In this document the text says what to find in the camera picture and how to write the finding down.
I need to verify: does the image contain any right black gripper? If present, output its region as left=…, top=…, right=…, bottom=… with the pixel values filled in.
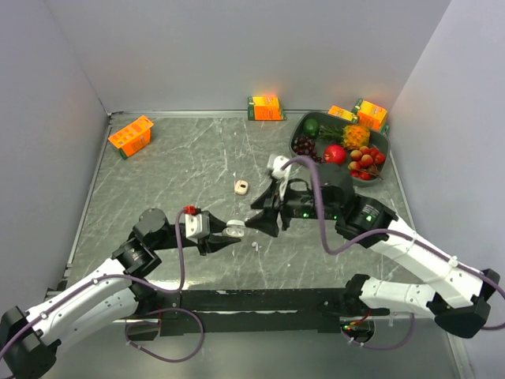
left=245, top=176, right=339, bottom=237

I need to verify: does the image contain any white earbud charging case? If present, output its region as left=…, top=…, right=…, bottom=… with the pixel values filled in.
left=222, top=220, right=245, bottom=238

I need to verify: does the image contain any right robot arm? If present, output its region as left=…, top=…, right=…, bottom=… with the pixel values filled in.
left=245, top=155, right=504, bottom=339

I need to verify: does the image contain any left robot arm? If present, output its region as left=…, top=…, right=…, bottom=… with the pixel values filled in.
left=1, top=206, right=245, bottom=378

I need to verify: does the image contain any pink earbud charging case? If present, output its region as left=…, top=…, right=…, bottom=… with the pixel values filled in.
left=234, top=179, right=249, bottom=196

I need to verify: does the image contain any dark grape bunch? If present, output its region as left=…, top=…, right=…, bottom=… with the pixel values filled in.
left=292, top=136, right=323, bottom=163

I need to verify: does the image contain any red apple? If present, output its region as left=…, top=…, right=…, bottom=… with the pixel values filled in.
left=323, top=144, right=347, bottom=165

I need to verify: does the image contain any dark grey fruit tray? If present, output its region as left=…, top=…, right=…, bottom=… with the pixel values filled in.
left=289, top=111, right=390, bottom=187

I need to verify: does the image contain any green lime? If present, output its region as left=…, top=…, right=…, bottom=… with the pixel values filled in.
left=303, top=118, right=320, bottom=138

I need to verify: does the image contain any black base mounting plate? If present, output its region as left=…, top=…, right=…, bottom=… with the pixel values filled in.
left=108, top=287, right=390, bottom=337

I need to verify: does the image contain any orange juice carton middle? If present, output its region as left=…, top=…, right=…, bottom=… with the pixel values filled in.
left=247, top=96, right=286, bottom=121

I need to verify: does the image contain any orange juice carton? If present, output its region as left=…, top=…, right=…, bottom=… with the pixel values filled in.
left=351, top=99, right=389, bottom=133
left=247, top=96, right=286, bottom=121
left=108, top=115, right=154, bottom=159

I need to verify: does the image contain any red lychee bunch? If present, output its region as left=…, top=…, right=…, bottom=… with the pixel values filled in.
left=348, top=146, right=387, bottom=182

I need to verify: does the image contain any small pineapple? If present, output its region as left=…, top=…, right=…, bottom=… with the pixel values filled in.
left=318, top=124, right=371, bottom=150

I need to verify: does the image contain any orange carton behind tray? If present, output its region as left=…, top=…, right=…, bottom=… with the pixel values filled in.
left=327, top=105, right=358, bottom=124

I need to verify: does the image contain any orange juice carton left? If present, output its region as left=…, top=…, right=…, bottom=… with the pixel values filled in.
left=108, top=115, right=154, bottom=159

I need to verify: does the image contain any orange juice carton right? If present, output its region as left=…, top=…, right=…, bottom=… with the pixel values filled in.
left=351, top=99, right=389, bottom=133

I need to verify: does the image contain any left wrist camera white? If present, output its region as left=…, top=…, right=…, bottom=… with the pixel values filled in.
left=183, top=205, right=210, bottom=240

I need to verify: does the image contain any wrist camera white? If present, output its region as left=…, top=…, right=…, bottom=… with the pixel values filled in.
left=267, top=154, right=291, bottom=201
left=183, top=205, right=210, bottom=240

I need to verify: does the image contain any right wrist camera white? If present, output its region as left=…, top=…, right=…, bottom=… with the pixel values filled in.
left=267, top=154, right=291, bottom=201

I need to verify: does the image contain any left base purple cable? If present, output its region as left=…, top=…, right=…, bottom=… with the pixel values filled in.
left=125, top=308, right=205, bottom=363

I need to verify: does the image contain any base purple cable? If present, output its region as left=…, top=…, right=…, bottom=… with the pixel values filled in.
left=341, top=313, right=417, bottom=352
left=125, top=308, right=205, bottom=363

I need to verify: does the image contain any aluminium rail frame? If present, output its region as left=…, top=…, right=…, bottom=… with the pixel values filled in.
left=21, top=111, right=115, bottom=379

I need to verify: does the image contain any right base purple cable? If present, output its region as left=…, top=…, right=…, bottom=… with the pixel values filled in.
left=341, top=313, right=417, bottom=352

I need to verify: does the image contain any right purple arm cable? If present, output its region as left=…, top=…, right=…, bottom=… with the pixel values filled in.
left=278, top=156, right=505, bottom=332

